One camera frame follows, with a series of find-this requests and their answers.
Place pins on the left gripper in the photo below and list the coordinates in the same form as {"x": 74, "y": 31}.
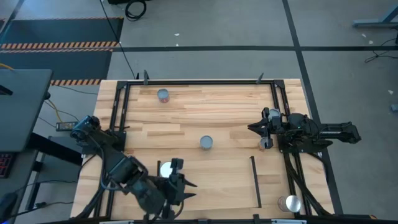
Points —
{"x": 175, "y": 193}

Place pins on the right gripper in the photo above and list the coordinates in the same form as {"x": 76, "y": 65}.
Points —
{"x": 276, "y": 129}

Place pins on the orange label tin can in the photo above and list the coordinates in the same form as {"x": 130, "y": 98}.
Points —
{"x": 165, "y": 169}

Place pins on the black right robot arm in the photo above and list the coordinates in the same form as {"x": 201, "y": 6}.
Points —
{"x": 335, "y": 130}

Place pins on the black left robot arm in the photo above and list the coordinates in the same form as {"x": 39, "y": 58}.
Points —
{"x": 121, "y": 165}

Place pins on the carrot label tin can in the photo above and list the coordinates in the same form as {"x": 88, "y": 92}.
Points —
{"x": 206, "y": 141}

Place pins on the large silver-topped tin can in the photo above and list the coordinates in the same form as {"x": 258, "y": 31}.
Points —
{"x": 292, "y": 203}

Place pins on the small blue label can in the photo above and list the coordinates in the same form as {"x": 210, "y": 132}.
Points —
{"x": 163, "y": 93}

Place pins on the grey table base leg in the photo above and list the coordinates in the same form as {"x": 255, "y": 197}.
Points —
{"x": 373, "y": 23}

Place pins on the dark grey desk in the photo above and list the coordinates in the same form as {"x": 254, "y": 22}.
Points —
{"x": 21, "y": 109}

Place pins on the black keyboard red keys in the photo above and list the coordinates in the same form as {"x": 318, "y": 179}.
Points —
{"x": 4, "y": 165}

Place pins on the hazard-striped black floor mat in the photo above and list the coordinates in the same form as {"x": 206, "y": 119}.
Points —
{"x": 62, "y": 31}

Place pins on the black metal rig frame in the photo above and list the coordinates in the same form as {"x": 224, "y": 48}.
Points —
{"x": 199, "y": 82}

